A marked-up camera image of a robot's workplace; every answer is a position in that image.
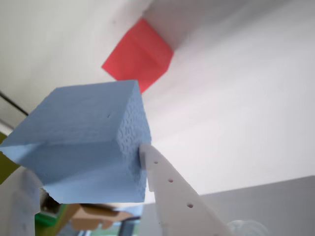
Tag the olive desk partition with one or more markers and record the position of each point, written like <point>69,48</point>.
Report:
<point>6,162</point>

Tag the red foam cube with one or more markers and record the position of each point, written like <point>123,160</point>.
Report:
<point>137,56</point>

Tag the blue foam cube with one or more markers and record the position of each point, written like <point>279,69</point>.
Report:
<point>73,137</point>

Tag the brown cardboard stand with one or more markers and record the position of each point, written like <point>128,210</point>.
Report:
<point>98,217</point>

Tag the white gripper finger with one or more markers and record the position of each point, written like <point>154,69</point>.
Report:
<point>24,211</point>
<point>177,204</point>

